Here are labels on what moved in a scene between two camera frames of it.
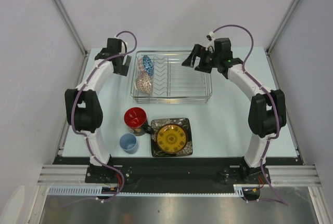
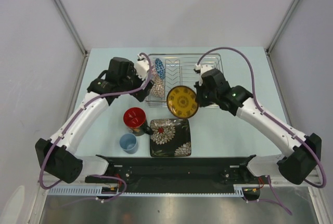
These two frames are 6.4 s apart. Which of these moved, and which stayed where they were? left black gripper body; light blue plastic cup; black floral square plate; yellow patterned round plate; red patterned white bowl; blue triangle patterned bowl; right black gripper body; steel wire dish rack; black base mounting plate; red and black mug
Moved: left black gripper body; steel wire dish rack; red patterned white bowl; blue triangle patterned bowl; yellow patterned round plate; right black gripper body
Stayed: black base mounting plate; black floral square plate; light blue plastic cup; red and black mug
